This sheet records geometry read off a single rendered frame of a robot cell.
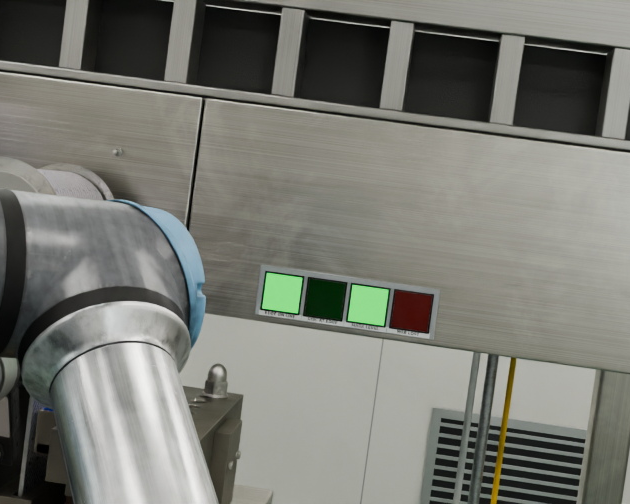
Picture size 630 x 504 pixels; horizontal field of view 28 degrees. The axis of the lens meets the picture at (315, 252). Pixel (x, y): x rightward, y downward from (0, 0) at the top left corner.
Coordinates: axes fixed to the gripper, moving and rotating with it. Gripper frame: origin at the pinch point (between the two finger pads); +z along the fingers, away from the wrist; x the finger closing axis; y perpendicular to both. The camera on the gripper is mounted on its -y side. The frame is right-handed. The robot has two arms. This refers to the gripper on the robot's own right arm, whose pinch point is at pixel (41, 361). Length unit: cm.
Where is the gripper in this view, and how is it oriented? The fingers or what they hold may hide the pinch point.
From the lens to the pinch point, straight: 150.8
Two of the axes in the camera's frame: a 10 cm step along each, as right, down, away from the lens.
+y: 1.3, -9.9, -0.5
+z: 0.9, -0.4, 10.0
